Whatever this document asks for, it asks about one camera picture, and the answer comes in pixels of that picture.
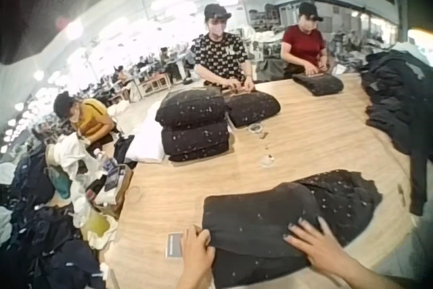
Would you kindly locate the person's left hand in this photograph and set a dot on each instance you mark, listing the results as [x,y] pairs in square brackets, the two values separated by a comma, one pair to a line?
[195,248]

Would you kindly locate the person's right hand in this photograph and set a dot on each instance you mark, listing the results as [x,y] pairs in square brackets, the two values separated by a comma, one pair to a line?
[321,250]

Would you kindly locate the person's left fingers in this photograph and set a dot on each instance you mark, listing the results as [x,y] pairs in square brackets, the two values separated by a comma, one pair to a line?
[201,235]

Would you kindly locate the black speckled garment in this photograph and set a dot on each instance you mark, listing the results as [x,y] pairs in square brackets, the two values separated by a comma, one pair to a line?
[196,138]
[319,84]
[199,154]
[252,108]
[264,218]
[191,106]

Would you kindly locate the dark paper tag card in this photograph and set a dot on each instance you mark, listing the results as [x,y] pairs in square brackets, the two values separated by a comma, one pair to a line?
[174,245]

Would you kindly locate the brown cardboard box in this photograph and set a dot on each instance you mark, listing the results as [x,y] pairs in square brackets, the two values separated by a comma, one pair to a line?
[121,189]

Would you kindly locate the yellowish plastic bag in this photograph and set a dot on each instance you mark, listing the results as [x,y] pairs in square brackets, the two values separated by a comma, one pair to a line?
[98,228]

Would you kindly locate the heap of white cloth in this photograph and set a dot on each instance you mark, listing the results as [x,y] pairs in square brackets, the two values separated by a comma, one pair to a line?
[147,143]

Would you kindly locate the small dark tag piece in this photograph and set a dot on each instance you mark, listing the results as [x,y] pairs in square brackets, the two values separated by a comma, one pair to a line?
[262,136]

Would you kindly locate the clear tape roll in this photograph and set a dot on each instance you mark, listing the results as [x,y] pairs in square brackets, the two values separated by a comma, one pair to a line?
[256,128]

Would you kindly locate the clear water bottle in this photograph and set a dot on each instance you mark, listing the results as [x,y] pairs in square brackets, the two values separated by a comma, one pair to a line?
[101,157]

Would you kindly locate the heap of bags and cloths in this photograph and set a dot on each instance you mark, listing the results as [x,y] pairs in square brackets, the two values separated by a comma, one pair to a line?
[72,167]

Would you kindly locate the wooden bench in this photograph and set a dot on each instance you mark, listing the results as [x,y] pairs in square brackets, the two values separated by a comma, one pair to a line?
[155,83]

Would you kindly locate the heap of dark floor garments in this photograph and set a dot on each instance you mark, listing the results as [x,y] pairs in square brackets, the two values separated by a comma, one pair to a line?
[40,241]

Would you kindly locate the row of seated workers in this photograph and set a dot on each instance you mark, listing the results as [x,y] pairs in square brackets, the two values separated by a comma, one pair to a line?
[135,72]

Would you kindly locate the pile of dark garments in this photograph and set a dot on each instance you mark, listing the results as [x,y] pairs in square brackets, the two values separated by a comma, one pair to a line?
[395,99]

